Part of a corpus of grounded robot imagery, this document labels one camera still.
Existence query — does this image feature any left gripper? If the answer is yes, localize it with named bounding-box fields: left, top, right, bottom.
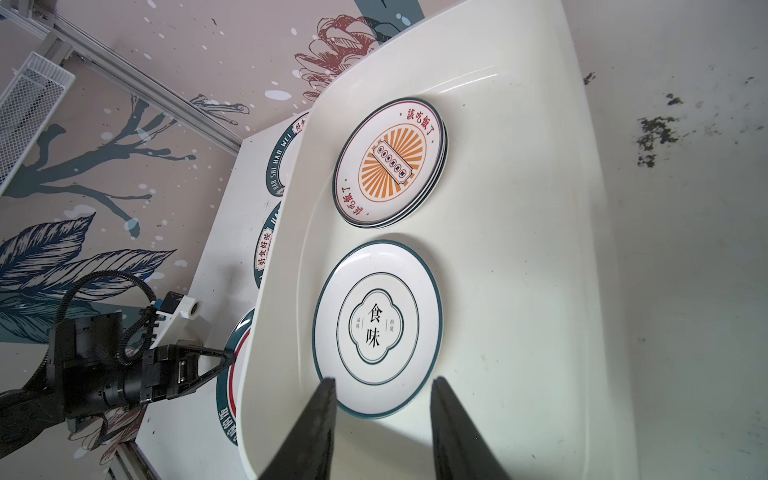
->
left=101, top=340, right=236, bottom=411

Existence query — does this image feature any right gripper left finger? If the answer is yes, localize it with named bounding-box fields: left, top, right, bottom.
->
left=259, top=378, right=337, bottom=480

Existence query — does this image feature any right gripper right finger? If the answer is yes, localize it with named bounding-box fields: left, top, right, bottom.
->
left=430, top=377, right=511, bottom=480

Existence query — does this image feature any green red rim plate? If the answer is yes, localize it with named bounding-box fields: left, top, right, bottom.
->
left=215, top=309, right=255, bottom=446

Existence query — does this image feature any white plate with green emblem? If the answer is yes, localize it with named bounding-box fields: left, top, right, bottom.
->
left=311, top=240, right=444, bottom=420

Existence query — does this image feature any orange sunburst plate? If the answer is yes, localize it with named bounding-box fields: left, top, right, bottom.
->
left=332, top=97, right=448, bottom=229

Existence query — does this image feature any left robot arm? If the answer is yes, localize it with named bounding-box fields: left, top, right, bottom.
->
left=1, top=313, right=235, bottom=457

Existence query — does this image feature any white plastic bin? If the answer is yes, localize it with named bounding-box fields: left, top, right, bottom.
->
left=237, top=1, right=639, bottom=479

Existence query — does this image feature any green rim plate middle left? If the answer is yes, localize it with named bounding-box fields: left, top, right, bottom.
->
left=253, top=202, right=281, bottom=288

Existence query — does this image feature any green rim plate far left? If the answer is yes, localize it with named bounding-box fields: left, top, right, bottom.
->
left=265, top=112, right=309, bottom=197

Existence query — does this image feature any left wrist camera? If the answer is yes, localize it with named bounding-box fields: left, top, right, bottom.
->
left=150, top=292, right=200, bottom=349

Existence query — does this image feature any black corrugated cable hose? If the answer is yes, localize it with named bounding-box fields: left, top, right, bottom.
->
left=26, top=269, right=158, bottom=385

